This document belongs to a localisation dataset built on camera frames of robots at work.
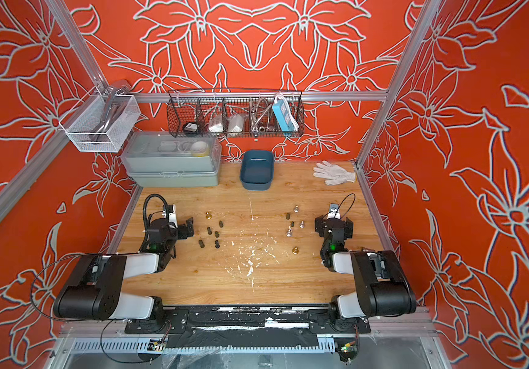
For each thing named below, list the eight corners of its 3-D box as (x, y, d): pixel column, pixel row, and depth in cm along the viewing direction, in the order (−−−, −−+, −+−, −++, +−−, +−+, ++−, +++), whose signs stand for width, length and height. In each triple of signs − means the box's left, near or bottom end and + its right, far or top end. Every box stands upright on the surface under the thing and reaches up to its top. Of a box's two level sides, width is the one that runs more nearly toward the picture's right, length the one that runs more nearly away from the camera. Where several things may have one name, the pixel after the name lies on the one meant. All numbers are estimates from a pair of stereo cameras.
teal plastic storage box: (239, 190, 111) (238, 182, 106) (242, 158, 125) (241, 150, 121) (274, 190, 111) (275, 182, 106) (273, 158, 125) (273, 150, 121)
